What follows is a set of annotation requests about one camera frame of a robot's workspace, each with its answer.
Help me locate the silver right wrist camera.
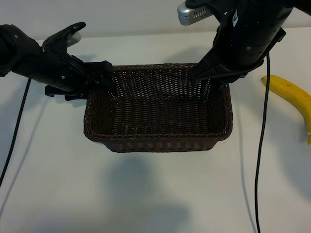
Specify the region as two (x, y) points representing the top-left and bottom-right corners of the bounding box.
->
(176, 1), (210, 25)

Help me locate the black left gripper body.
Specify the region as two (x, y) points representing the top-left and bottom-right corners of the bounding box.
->
(31, 47), (101, 101)

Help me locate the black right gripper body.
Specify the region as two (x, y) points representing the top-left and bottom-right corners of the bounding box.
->
(212, 7), (286, 75)

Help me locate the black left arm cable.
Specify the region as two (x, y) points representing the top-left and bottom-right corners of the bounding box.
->
(0, 77), (32, 186)

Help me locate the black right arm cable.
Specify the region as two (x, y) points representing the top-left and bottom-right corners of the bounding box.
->
(254, 53), (271, 233)

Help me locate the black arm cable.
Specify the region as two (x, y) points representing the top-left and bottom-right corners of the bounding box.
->
(0, 77), (32, 186)
(254, 53), (271, 233)

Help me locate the yellow banana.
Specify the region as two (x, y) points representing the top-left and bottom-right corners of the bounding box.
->
(261, 74), (311, 145)

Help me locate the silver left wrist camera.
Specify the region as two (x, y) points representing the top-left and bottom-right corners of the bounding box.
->
(42, 21), (87, 53)

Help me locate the dark brown wicker basket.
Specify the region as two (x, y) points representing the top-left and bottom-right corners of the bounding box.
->
(83, 63), (234, 153)

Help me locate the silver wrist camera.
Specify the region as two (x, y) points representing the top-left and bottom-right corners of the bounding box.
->
(176, 1), (210, 25)
(42, 21), (87, 53)

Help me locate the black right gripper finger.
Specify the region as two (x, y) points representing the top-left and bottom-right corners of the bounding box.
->
(213, 63), (246, 92)
(189, 48), (226, 86)

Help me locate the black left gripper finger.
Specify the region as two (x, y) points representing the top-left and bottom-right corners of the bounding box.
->
(83, 61), (114, 75)
(96, 72), (119, 92)

